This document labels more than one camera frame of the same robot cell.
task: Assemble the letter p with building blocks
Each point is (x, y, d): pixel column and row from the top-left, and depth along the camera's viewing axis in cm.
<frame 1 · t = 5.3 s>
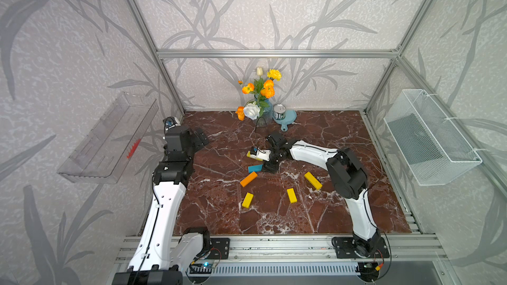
left hand: (192, 134, 74), fingers open
right hand: (264, 161, 97), fingers open
orange block: (248, 179, 94), on the table
yellow block lower left: (247, 200, 86), point 2 cm above the table
yellow block lower middle: (291, 195, 88), on the table
flower bouquet in vase: (260, 109, 85), point 28 cm above the table
metal tin can: (279, 111, 117), point 5 cm above the table
light blue dish: (290, 116, 119), point 2 cm above the table

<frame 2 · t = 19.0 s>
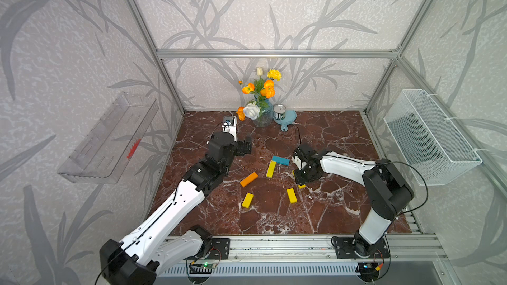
left hand: (239, 132, 73), fingers open
right hand: (298, 179, 92), fingers open
teal long block: (281, 160, 100), on the table
yellow block upper: (270, 169, 98), on the table
yellow block right: (300, 186, 90), point 2 cm above the table
the other named things where they were.

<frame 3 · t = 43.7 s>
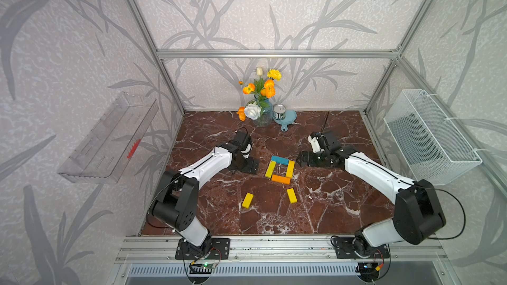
left hand: (249, 167, 89), fingers open
right hand: (304, 158, 88), fingers open
orange block: (282, 179, 93), on the table
yellow block right: (290, 169, 97), on the table
the other named things where they were.

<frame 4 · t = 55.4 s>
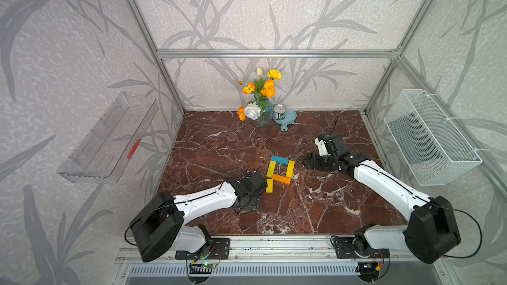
left hand: (250, 204, 84), fingers open
right hand: (308, 161, 85), fingers open
yellow block lower middle: (269, 189, 90), on the table
